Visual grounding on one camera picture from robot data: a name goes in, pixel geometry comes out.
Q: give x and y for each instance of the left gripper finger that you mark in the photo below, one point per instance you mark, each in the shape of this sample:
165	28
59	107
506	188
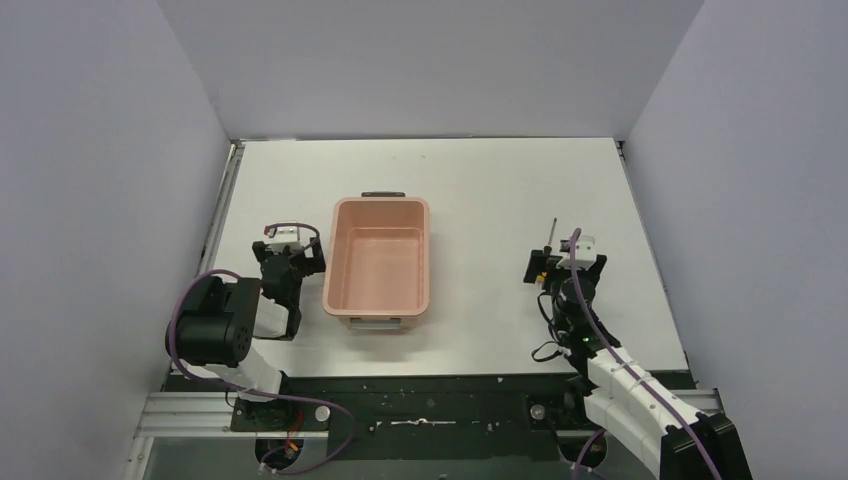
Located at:
314	261
260	251

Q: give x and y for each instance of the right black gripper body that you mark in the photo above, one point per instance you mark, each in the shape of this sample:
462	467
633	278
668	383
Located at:
556	279

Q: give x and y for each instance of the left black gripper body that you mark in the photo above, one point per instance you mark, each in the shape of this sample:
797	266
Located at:
287	262

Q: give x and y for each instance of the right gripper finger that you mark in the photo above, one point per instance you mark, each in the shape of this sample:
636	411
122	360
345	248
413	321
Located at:
536	265
597	268

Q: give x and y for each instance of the black yellow screwdriver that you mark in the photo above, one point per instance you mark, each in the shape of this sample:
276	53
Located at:
549	242

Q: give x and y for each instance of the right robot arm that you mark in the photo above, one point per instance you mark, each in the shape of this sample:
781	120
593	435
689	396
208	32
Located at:
672	438

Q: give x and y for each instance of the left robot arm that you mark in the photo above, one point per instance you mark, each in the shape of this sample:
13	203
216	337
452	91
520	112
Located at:
221	314

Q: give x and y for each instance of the pink plastic bin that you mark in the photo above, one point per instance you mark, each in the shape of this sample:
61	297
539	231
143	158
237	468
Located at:
378	268

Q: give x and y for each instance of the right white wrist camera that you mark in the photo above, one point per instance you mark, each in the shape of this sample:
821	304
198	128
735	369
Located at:
584	253

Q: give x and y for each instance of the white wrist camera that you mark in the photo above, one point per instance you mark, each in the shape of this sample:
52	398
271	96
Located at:
281	239
584	253

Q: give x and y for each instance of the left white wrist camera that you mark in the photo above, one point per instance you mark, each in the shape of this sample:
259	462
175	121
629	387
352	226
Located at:
281	239

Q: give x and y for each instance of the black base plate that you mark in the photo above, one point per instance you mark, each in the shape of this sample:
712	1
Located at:
534	416

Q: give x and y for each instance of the aluminium frame rail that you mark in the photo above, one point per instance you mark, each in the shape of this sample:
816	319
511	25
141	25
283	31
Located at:
491	202

